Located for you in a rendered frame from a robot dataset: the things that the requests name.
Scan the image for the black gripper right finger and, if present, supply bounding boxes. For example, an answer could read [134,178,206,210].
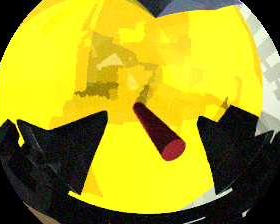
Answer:
[196,116,274,196]

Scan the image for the dark red peg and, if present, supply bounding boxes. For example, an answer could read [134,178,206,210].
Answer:
[132,103,187,161]

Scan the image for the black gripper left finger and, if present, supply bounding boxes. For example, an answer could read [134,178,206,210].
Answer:
[16,111,108,196]

